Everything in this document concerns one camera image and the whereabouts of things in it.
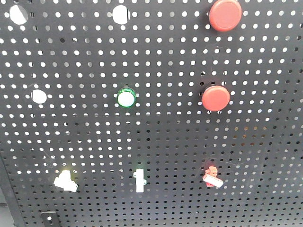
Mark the red rotary selector switch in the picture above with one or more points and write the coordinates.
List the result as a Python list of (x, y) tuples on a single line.
[(210, 177)]

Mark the green round push button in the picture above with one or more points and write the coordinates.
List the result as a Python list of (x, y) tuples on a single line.
[(126, 97)]

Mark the black perforated pegboard panel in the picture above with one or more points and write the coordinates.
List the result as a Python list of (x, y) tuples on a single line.
[(62, 63)]

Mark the lower red mushroom button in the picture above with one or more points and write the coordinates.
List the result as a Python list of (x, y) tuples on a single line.
[(215, 98)]

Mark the red mushroom button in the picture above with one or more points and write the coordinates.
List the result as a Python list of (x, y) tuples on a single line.
[(215, 98), (225, 15)]

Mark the top red mushroom button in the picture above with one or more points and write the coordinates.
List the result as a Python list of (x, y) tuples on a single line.
[(225, 15)]

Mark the yellow rotary selector switch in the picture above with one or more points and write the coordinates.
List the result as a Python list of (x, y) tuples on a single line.
[(65, 182)]

